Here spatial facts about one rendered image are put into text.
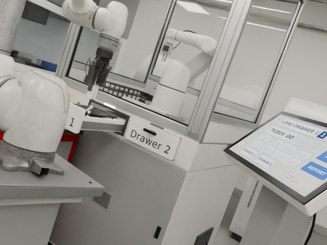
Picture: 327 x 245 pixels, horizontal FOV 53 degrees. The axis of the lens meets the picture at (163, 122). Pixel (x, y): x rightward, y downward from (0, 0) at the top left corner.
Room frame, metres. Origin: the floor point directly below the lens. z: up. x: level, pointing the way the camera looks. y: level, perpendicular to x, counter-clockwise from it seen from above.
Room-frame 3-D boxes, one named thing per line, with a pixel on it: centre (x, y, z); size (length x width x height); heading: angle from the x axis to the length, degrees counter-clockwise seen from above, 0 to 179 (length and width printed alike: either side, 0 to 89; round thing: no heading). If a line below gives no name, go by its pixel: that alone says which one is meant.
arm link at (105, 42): (1.49, 0.36, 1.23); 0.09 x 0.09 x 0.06
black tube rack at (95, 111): (1.60, 0.36, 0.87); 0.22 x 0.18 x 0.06; 151
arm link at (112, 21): (1.49, 0.37, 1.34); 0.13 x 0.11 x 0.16; 85
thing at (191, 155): (2.12, 0.04, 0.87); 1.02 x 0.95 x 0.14; 61
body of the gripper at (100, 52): (1.49, 0.36, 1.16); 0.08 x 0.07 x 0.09; 151
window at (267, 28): (1.88, -0.39, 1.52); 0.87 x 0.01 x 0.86; 151
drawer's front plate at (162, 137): (1.56, 0.03, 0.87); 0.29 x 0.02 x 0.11; 61
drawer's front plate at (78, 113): (1.43, 0.46, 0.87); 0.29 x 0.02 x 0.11; 61
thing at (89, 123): (1.61, 0.36, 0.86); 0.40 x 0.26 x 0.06; 151
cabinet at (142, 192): (2.11, 0.03, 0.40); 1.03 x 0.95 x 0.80; 61
